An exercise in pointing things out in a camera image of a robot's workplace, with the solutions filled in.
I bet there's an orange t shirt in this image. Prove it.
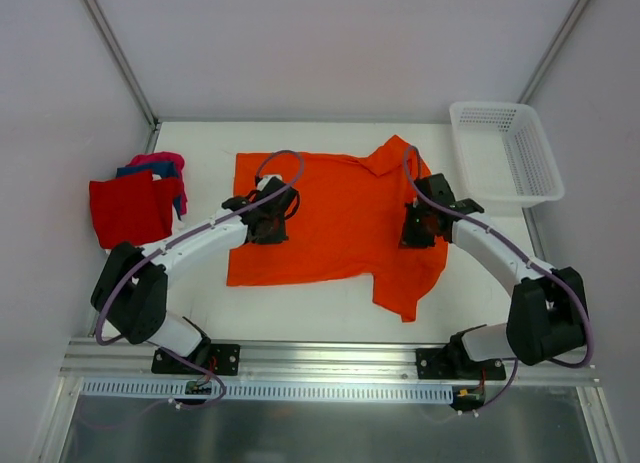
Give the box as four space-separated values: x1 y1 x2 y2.
226 136 448 322

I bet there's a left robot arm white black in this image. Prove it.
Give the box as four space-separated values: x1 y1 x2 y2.
91 175 301 373

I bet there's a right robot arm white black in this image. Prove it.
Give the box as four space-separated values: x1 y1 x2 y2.
401 174 594 379

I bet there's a white folded t shirt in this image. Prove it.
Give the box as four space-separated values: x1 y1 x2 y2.
96 207 184 253

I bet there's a pink folded t shirt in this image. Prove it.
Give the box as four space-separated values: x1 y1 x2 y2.
127 152 188 217

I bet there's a white plastic basket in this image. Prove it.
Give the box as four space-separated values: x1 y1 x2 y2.
449 101 565 208

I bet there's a blue folded t shirt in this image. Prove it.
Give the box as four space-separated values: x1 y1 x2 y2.
116 161 180 179

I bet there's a red folded t shirt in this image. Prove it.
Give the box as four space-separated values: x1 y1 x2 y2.
89 170 182 250

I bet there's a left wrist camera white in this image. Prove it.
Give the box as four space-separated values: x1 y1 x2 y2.
256 174 283 191

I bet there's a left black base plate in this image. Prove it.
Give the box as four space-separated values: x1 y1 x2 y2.
151 340 241 376

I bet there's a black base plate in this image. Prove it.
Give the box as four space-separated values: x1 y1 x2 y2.
151 340 241 376
415 345 507 381

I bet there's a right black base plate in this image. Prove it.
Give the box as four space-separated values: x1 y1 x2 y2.
415 345 507 381

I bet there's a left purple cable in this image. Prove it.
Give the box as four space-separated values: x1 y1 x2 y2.
93 149 306 410

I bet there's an aluminium mounting rail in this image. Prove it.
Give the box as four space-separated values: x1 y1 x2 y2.
59 338 599 387

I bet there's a white slotted cable duct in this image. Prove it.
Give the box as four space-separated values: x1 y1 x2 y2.
81 378 454 405

